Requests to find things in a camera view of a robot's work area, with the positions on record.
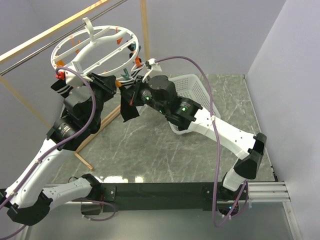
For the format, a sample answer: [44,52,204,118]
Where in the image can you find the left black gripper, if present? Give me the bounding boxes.
[78,71,117,127]

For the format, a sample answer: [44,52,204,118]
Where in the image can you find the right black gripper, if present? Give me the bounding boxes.
[120,76,168,116]

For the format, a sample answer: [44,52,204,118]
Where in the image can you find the white round clip hanger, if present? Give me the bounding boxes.
[50,17,144,82]

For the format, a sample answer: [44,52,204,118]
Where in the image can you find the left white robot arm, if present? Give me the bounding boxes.
[0,72,117,226]

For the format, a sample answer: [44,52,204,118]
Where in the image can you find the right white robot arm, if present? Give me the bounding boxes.
[120,74,267,200]

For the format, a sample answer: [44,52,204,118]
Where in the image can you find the white striped hanging sock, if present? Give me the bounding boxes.
[115,73,137,88]

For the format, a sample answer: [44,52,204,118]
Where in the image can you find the black striped sock at left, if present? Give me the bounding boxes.
[50,79,73,99]

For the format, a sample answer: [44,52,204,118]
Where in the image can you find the white plastic mesh basket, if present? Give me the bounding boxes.
[168,74,221,138]

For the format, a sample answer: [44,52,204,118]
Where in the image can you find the metal hanging rod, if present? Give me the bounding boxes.
[0,0,126,76]

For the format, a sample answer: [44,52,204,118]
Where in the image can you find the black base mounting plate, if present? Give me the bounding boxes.
[99,182,251,213]

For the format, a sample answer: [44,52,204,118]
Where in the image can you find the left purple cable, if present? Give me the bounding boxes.
[0,66,118,240]

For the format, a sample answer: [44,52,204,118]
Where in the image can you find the purple cable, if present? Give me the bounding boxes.
[0,66,118,240]
[156,56,250,228]

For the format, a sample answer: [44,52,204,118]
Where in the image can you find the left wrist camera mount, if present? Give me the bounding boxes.
[55,61,84,87]

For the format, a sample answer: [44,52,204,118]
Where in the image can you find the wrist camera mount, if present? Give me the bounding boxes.
[55,61,84,87]
[142,58,163,83]

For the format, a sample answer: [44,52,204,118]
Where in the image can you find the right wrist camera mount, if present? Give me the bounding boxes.
[142,58,163,83]

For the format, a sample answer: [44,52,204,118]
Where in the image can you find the wooden rack frame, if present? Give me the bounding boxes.
[0,0,150,171]

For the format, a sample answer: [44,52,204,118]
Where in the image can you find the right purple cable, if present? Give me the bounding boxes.
[156,56,250,228]

